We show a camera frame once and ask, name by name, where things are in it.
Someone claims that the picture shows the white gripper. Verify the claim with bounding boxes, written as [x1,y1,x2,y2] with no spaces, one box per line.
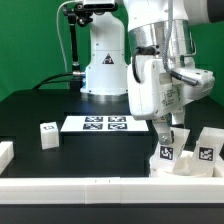
[127,56,215,145]

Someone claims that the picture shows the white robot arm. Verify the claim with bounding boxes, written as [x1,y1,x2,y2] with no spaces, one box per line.
[82,0,224,145]

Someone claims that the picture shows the white tag sheet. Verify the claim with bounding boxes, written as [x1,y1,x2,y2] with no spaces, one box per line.
[61,115,149,132]

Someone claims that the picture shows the white camera on stand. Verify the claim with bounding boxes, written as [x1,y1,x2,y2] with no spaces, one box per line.
[83,0,117,11]

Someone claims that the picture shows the black cables on table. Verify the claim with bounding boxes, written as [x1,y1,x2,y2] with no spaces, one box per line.
[32,72,75,91]

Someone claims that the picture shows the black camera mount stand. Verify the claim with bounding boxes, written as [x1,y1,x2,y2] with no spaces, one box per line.
[63,3,93,91]

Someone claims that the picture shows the white cable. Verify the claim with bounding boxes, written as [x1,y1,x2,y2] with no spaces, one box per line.
[55,0,83,74]

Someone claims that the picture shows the white U-shaped obstacle wall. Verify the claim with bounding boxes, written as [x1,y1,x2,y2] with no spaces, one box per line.
[0,140,224,205]

